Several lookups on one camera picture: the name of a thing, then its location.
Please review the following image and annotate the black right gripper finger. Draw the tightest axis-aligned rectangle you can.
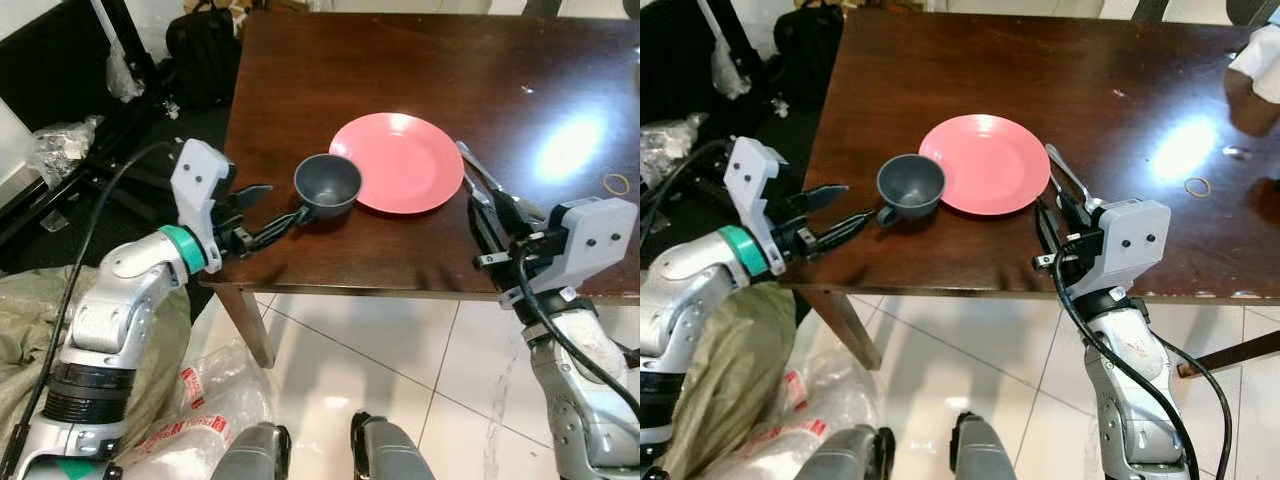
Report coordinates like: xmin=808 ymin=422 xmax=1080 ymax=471
xmin=1058 ymin=188 xmax=1103 ymax=237
xmin=1035 ymin=190 xmax=1069 ymax=257
xmin=466 ymin=175 xmax=512 ymax=257
xmin=488 ymin=190 xmax=549 ymax=237

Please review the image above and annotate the dark blue-grey cup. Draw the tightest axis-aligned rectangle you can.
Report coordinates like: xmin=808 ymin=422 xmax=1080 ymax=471
xmin=293 ymin=153 xmax=363 ymax=221
xmin=876 ymin=154 xmax=946 ymax=227

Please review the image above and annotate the dark brown wooden table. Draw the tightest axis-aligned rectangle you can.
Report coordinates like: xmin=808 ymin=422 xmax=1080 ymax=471
xmin=200 ymin=10 xmax=641 ymax=369
xmin=780 ymin=8 xmax=1280 ymax=371

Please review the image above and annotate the dark brown table leg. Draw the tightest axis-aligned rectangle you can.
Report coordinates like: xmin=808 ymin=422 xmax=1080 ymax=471
xmin=215 ymin=285 xmax=276 ymax=369
xmin=800 ymin=290 xmax=883 ymax=371

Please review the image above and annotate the pink plate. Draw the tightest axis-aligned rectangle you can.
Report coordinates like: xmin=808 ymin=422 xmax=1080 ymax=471
xmin=918 ymin=113 xmax=1053 ymax=216
xmin=329 ymin=112 xmax=466 ymax=215

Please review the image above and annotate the olive green woven sack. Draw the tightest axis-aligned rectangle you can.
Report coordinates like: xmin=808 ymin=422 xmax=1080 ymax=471
xmin=660 ymin=282 xmax=801 ymax=480
xmin=0 ymin=265 xmax=193 ymax=471

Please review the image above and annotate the black backpack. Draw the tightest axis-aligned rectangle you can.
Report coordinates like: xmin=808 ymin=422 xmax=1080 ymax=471
xmin=772 ymin=3 xmax=846 ymax=113
xmin=165 ymin=5 xmax=244 ymax=111

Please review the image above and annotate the clear plastic wrap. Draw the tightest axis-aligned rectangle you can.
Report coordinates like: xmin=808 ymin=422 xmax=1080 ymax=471
xmin=105 ymin=40 xmax=146 ymax=103
xmin=710 ymin=38 xmax=753 ymax=101

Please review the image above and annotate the crumpled clear plastic bag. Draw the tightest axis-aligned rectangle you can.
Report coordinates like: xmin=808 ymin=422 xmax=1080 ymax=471
xmin=28 ymin=115 xmax=106 ymax=186
xmin=640 ymin=113 xmax=706 ymax=186

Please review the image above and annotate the clear plastic bag red print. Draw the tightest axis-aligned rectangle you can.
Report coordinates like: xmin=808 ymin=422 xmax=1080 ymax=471
xmin=115 ymin=340 xmax=276 ymax=480
xmin=700 ymin=350 xmax=896 ymax=480

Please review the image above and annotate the black metal stand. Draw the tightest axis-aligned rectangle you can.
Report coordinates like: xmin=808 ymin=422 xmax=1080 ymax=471
xmin=640 ymin=0 xmax=801 ymax=181
xmin=0 ymin=0 xmax=201 ymax=251

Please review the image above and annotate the grey robot left leg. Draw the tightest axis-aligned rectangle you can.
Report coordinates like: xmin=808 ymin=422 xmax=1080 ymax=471
xmin=795 ymin=425 xmax=894 ymax=480
xmin=210 ymin=422 xmax=291 ymax=480

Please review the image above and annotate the grey robot leg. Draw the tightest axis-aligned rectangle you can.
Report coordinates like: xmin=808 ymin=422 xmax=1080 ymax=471
xmin=795 ymin=425 xmax=894 ymax=480
xmin=210 ymin=422 xmax=291 ymax=480
xmin=350 ymin=412 xmax=436 ymax=480
xmin=948 ymin=412 xmax=1031 ymax=480

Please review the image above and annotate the grey robot right leg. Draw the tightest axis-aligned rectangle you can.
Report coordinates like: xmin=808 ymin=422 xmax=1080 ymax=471
xmin=350 ymin=412 xmax=436 ymax=480
xmin=948 ymin=412 xmax=1031 ymax=480

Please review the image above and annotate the light grey right wrist camera mount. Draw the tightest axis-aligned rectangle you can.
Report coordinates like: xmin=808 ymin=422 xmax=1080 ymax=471
xmin=1075 ymin=198 xmax=1173 ymax=301
xmin=500 ymin=197 xmax=626 ymax=306

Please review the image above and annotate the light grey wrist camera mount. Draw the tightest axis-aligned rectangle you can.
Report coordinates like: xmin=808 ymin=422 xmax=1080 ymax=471
xmin=1075 ymin=198 xmax=1173 ymax=301
xmin=722 ymin=136 xmax=791 ymax=276
xmin=170 ymin=138 xmax=236 ymax=273
xmin=500 ymin=197 xmax=626 ymax=306

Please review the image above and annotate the light grey left wrist camera mount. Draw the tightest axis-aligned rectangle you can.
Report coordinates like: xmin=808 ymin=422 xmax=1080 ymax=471
xmin=722 ymin=136 xmax=791 ymax=276
xmin=170 ymin=138 xmax=236 ymax=273

